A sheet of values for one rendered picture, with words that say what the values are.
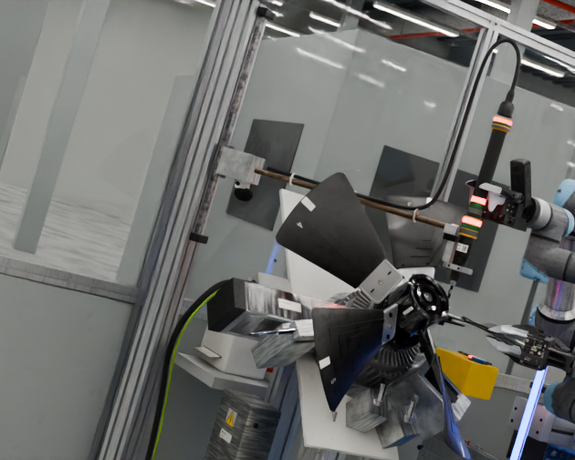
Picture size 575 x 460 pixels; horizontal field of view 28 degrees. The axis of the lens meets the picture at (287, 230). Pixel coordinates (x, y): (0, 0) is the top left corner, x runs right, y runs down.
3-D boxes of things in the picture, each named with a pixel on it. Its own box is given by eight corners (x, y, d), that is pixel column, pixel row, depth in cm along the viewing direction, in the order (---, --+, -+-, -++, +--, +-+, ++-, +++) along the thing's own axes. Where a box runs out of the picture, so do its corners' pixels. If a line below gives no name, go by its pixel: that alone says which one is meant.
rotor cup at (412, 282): (361, 294, 262) (396, 267, 253) (405, 290, 272) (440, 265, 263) (384, 351, 257) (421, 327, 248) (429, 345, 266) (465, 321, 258)
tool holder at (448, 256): (430, 262, 264) (443, 222, 264) (439, 265, 271) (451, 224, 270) (466, 274, 261) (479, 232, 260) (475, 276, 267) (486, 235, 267)
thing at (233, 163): (210, 174, 290) (220, 141, 290) (223, 178, 297) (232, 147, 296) (245, 184, 286) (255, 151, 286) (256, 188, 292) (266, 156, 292)
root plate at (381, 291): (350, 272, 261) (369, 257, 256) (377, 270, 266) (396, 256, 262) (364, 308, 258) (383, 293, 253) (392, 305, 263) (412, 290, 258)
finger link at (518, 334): (486, 318, 260) (526, 333, 256) (493, 317, 265) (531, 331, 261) (483, 332, 260) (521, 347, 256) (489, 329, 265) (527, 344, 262)
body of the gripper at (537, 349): (524, 331, 254) (577, 349, 250) (532, 328, 262) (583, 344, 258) (515, 364, 255) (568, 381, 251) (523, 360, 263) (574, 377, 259)
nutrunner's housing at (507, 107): (444, 277, 264) (501, 87, 263) (448, 278, 268) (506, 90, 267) (459, 282, 263) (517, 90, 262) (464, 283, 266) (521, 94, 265)
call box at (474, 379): (424, 382, 314) (435, 346, 314) (452, 389, 319) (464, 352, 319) (460, 400, 300) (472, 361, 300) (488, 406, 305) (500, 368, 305)
